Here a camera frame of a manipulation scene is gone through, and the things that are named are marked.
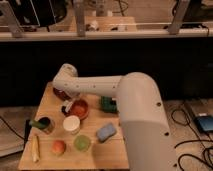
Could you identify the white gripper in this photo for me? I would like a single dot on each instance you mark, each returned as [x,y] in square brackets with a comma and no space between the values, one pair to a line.
[72,95]

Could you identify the dark brown bowl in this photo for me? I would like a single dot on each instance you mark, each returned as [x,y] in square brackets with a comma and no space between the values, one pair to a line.
[61,94]

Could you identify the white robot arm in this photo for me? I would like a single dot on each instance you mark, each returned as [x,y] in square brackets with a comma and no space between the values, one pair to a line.
[142,116]

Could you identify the blue box on floor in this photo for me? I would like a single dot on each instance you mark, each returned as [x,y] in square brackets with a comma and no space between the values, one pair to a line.
[205,123]

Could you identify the orange ball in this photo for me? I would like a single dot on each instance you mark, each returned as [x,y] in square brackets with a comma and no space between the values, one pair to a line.
[58,147]

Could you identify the red bowl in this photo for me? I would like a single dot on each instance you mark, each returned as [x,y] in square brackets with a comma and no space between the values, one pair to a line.
[80,109]

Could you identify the blue sponge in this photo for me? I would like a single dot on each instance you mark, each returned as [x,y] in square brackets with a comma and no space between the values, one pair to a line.
[106,132]

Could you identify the white cylindrical cup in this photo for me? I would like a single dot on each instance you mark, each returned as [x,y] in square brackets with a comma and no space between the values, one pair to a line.
[72,124]

